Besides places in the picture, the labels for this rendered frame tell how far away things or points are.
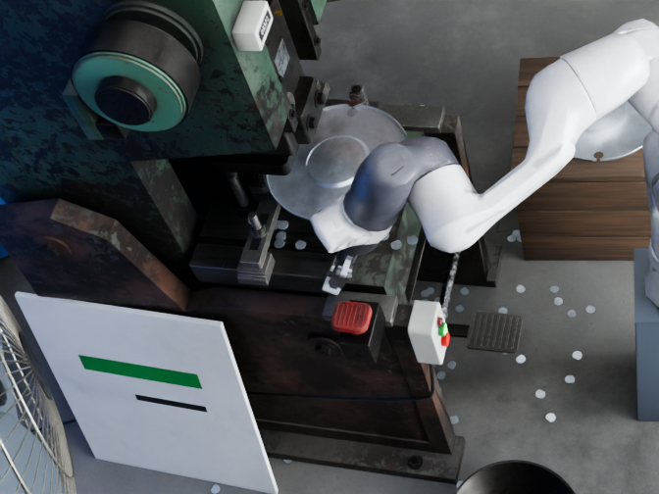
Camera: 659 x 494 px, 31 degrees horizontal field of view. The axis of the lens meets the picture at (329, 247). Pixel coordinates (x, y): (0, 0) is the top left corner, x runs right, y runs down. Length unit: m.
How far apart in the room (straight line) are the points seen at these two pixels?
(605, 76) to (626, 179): 0.99
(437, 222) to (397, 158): 0.11
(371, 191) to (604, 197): 1.18
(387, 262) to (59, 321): 0.77
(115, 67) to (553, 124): 0.65
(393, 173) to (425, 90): 1.77
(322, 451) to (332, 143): 0.84
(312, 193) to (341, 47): 1.41
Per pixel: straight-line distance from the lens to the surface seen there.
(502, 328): 2.76
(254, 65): 1.90
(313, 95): 2.20
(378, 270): 2.31
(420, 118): 2.53
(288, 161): 2.21
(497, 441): 2.81
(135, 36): 1.74
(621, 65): 1.79
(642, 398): 2.71
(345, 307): 2.14
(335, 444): 2.84
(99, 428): 2.94
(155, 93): 1.76
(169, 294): 2.42
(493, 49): 3.53
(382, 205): 1.73
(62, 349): 2.73
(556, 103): 1.77
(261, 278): 2.27
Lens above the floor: 2.54
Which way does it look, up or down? 53 degrees down
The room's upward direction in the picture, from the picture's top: 22 degrees counter-clockwise
